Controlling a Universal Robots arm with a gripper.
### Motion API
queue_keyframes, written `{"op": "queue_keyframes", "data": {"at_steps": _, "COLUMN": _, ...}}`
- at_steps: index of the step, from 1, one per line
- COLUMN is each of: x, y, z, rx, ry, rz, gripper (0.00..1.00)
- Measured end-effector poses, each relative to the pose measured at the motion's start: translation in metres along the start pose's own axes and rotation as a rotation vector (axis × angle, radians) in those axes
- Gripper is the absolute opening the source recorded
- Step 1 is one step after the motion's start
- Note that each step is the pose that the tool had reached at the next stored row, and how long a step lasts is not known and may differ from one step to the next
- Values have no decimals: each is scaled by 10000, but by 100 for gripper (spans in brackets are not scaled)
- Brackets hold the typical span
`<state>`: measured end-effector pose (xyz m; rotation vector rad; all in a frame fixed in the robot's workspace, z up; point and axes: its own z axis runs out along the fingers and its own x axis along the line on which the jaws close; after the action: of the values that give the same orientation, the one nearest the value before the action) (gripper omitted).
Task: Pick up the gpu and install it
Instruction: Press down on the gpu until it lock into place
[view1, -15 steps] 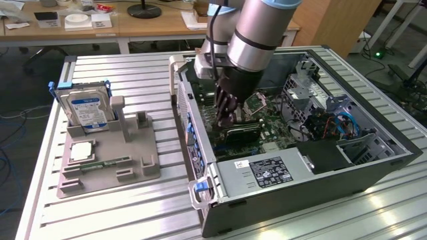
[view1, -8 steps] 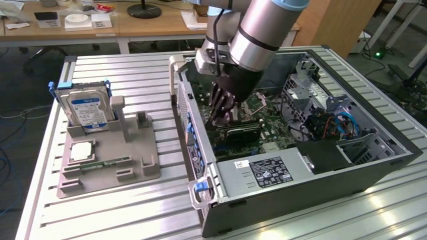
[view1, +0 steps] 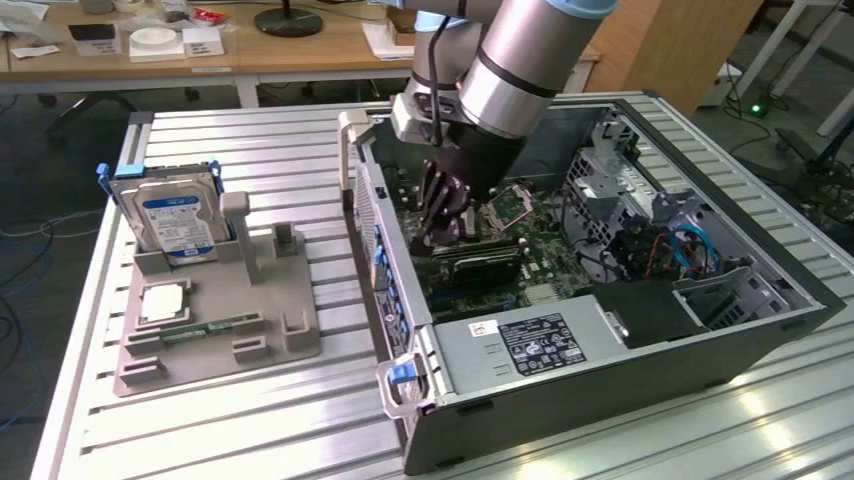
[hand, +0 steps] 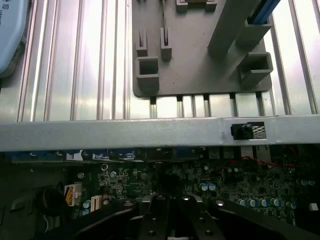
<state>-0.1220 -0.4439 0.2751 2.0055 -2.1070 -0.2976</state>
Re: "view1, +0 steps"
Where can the white desk frame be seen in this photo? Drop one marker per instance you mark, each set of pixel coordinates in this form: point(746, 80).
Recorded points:
point(767, 50)

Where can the white labelled box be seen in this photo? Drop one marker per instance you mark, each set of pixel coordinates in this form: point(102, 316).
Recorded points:
point(200, 40)

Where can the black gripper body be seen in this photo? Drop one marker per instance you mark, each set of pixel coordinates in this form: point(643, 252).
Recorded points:
point(483, 160)

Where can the green motherboard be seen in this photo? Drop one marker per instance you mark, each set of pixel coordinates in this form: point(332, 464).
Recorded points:
point(554, 250)

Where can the grey cup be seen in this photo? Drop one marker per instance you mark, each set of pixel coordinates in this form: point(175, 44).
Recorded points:
point(98, 6)

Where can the silver drive cage bracket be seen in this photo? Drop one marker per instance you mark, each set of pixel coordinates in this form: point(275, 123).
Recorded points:
point(597, 190)

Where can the clear plastic bag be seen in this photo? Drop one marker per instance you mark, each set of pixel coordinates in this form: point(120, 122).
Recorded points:
point(20, 25)

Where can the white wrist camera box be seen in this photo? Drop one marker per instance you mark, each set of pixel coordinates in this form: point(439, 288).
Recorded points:
point(410, 122)

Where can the white paper card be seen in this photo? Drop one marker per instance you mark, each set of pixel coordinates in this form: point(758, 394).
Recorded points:
point(33, 51)

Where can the silver CPU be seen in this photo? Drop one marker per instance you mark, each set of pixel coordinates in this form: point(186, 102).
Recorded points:
point(163, 302)

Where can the open cardboard box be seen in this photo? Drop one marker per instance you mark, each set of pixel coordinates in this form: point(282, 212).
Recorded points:
point(400, 22)

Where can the silver socket cover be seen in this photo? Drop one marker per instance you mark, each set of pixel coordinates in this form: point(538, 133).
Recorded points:
point(514, 202)

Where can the green RAM stick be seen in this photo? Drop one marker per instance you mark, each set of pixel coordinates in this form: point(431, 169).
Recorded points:
point(194, 331)

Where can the open black PC case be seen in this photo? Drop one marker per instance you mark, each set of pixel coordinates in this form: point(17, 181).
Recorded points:
point(601, 400)

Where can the silver chipset heatsink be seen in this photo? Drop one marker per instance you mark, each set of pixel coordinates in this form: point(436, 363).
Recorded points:
point(546, 295)

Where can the red packet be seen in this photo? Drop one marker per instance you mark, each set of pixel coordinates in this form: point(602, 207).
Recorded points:
point(210, 17)

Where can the white square dish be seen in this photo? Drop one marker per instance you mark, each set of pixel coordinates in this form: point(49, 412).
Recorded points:
point(156, 50)

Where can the black floor stand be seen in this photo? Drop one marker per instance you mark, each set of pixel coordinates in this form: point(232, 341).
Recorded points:
point(794, 142)

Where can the hard disk blue label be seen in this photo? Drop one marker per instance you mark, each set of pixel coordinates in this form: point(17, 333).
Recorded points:
point(174, 215)

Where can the blue disk caddy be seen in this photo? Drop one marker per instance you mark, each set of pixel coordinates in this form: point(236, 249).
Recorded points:
point(128, 171)

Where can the grey printed parts rack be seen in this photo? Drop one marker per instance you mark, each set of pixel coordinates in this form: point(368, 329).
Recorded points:
point(220, 310)

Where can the device with green light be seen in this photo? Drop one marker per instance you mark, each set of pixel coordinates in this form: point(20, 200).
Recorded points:
point(757, 107)

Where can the blue case latch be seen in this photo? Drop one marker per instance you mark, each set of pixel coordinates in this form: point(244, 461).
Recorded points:
point(400, 374)

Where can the grey power supply unit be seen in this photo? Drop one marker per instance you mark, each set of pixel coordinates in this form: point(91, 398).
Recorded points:
point(527, 345)

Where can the white paper stack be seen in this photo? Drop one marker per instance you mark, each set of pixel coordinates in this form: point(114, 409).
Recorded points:
point(383, 45)

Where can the wooden desk white legs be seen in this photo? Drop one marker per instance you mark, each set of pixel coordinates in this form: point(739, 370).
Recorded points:
point(300, 55)

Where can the white cup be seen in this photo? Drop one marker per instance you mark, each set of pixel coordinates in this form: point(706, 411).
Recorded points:
point(127, 5)

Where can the grey metal disk bay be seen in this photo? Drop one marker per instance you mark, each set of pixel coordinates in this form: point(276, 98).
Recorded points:
point(727, 300)

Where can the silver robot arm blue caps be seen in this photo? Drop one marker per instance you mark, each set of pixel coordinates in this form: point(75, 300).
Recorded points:
point(527, 65)

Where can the black round lamp base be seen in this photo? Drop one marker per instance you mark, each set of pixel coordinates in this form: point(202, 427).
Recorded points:
point(287, 25)

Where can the wooden cabinet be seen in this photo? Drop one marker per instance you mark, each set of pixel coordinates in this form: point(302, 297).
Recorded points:
point(667, 50)

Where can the white box black top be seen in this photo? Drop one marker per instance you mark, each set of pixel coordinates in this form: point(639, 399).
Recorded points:
point(96, 47)

